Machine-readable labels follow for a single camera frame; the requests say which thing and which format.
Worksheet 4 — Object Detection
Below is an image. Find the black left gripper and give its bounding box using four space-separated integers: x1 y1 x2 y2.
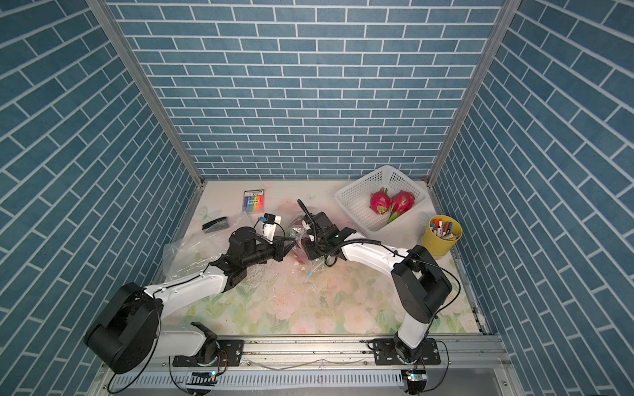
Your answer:
241 236 298 269

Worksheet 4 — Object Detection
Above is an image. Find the zip bag with dragonfruit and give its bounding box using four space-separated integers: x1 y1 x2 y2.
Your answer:
284 214 327 279

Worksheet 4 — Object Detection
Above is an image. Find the clear zip-top bag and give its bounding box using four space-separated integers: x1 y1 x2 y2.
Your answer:
162 212 251 281

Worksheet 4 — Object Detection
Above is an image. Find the pink dragon fruit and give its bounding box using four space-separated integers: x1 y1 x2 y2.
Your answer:
388 191 415 223
370 187 392 215
287 217 310 264

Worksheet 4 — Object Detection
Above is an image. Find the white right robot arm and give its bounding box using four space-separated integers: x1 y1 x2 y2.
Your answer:
301 212 452 364

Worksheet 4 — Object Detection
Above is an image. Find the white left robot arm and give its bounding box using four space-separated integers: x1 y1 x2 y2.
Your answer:
84 227 297 375

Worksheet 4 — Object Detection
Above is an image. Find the black stapler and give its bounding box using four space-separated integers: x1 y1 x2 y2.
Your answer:
201 216 229 234

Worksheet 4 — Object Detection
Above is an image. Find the white plastic basket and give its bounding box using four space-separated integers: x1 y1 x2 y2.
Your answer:
335 165 429 237

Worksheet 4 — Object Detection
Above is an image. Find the yellow pen cup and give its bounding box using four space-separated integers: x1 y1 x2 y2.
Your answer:
420 215 463 257

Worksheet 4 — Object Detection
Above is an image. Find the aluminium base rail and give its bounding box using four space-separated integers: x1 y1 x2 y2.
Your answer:
88 334 523 395

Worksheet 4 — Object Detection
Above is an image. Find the left corner aluminium post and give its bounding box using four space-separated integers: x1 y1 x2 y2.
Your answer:
86 0 204 187

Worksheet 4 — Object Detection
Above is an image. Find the corner aluminium post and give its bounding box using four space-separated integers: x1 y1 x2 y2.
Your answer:
427 0 521 189
86 0 204 187

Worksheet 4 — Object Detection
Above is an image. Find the right corner aluminium post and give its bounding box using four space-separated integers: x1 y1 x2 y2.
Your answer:
427 0 521 189

